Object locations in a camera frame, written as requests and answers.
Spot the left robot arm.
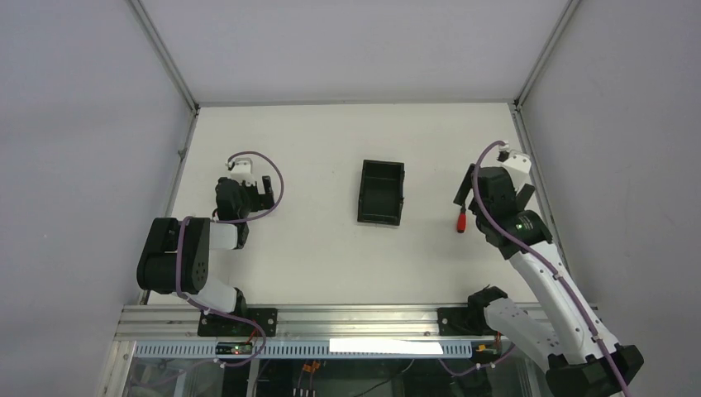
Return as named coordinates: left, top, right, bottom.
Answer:
left=136, top=175, right=275, bottom=318

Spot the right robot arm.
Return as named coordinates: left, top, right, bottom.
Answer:
left=454, top=165, right=644, bottom=396

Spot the black plastic bin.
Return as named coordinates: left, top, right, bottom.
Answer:
left=357, top=160, right=405, bottom=227

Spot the small green circuit board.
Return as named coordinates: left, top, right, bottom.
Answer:
left=215, top=342, right=255, bottom=356

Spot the white label strip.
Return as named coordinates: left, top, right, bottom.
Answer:
left=329, top=338, right=444, bottom=356

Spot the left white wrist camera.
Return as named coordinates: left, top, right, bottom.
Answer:
left=227, top=157, right=256, bottom=187

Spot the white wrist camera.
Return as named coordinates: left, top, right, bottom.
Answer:
left=498, top=143, right=532, bottom=192
left=227, top=157, right=256, bottom=187

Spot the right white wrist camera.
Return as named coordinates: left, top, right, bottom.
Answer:
left=498, top=143, right=532, bottom=192

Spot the red handled screwdriver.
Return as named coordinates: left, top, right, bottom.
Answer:
left=455, top=205, right=467, bottom=233

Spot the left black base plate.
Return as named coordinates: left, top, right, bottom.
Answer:
left=197, top=307, right=279, bottom=337

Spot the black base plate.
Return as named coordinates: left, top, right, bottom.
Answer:
left=436, top=306, right=487, bottom=337
left=197, top=307, right=279, bottom=337

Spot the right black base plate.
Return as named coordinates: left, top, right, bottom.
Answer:
left=436, top=306, right=487, bottom=337

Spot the aluminium frame rail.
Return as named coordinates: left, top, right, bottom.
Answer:
left=114, top=304, right=465, bottom=341

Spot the slotted grey cable duct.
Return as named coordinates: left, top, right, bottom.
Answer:
left=134, top=338, right=494, bottom=360

